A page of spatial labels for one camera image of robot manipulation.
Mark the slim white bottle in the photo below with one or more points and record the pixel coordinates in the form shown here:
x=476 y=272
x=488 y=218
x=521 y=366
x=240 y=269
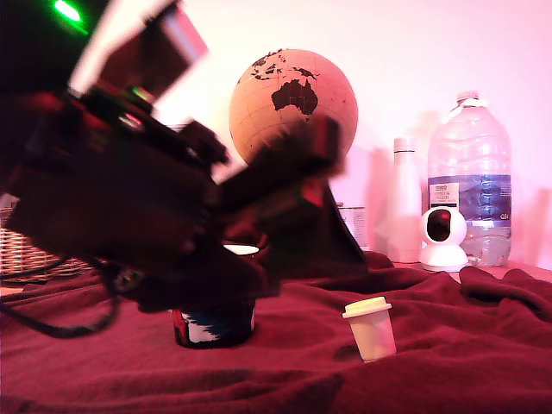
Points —
x=405 y=207

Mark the large clear water bottle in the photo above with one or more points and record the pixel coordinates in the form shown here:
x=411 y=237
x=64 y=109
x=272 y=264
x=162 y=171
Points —
x=470 y=151

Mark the small white round camera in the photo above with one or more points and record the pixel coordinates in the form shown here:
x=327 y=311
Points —
x=448 y=254

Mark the night sky print mug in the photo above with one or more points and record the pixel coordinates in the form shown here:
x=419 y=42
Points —
x=215 y=328

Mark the white coffee capsule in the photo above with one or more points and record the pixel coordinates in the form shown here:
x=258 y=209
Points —
x=373 y=336

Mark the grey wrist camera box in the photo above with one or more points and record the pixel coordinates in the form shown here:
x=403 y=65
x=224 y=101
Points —
x=190 y=39

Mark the dark red fleece blanket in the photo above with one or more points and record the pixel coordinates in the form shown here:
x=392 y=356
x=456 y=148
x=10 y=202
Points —
x=302 y=379

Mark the cork globe on stand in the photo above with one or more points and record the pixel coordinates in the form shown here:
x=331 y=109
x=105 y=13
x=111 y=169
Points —
x=259 y=112

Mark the white tin can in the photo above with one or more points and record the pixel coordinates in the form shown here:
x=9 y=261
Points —
x=357 y=226

